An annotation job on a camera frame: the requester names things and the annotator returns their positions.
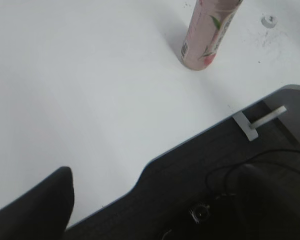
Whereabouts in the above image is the peach oolong tea bottle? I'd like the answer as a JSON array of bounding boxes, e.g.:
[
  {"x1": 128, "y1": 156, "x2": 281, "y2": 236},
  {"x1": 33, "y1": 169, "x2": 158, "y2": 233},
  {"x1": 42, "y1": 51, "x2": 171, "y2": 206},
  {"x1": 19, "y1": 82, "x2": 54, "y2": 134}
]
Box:
[{"x1": 181, "y1": 0, "x2": 242, "y2": 71}]

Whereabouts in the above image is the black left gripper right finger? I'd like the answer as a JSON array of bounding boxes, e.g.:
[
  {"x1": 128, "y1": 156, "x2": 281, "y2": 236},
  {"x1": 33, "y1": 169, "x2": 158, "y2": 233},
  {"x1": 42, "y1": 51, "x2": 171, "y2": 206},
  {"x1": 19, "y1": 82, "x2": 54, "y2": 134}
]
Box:
[{"x1": 234, "y1": 164, "x2": 300, "y2": 240}]

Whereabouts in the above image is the white table leg bracket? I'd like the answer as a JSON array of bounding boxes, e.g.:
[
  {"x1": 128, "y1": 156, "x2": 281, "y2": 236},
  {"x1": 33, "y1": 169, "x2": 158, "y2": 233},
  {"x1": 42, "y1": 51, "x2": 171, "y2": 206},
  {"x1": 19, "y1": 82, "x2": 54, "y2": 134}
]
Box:
[{"x1": 232, "y1": 105, "x2": 287, "y2": 142}]

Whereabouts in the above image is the grey bottle cap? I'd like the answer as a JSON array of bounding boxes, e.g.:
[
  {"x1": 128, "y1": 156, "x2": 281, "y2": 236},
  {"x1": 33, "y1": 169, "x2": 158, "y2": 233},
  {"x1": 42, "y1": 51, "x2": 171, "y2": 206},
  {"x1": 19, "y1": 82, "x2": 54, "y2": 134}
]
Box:
[{"x1": 261, "y1": 15, "x2": 278, "y2": 29}]

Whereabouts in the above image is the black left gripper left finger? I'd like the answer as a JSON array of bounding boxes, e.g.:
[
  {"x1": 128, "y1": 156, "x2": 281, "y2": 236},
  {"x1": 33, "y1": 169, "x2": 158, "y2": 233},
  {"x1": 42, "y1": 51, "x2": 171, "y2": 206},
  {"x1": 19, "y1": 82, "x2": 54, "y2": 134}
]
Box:
[{"x1": 0, "y1": 166, "x2": 75, "y2": 240}]

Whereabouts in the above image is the thin black floor cable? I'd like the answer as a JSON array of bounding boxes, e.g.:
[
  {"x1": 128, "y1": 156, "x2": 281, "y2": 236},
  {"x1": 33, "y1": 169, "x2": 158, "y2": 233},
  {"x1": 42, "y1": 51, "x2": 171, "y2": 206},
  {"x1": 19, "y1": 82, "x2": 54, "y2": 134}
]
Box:
[{"x1": 205, "y1": 148, "x2": 300, "y2": 198}]

